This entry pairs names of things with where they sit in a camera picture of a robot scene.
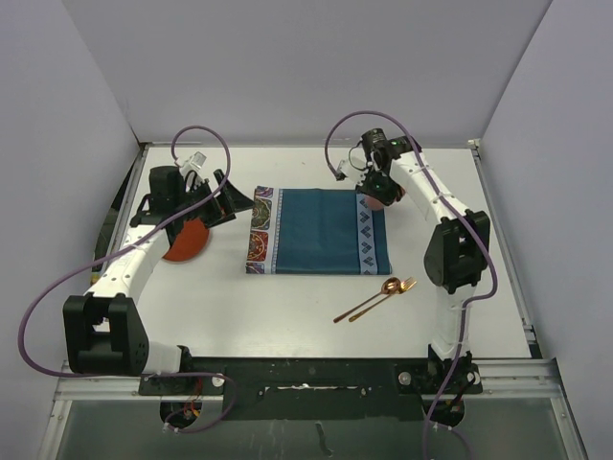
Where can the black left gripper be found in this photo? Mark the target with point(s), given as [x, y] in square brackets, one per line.
[223, 207]

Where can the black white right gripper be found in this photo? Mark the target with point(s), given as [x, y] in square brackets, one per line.
[388, 196]

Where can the pink plastic cup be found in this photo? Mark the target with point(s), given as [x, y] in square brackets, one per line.
[376, 205]

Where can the red round plate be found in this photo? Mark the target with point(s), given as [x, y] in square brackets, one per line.
[189, 243]

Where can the blue patterned placemat cloth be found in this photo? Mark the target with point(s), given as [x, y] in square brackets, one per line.
[316, 232]

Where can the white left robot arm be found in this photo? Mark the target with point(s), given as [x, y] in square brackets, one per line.
[104, 333]

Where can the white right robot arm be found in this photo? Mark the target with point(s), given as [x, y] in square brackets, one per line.
[455, 257]

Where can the copper spoon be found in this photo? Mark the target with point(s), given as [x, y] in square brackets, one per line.
[389, 286]

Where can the copper fork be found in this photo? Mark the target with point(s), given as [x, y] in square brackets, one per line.
[405, 285]

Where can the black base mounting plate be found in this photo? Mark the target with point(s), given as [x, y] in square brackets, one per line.
[326, 405]

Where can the aluminium front rail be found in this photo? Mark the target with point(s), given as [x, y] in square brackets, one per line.
[496, 378]

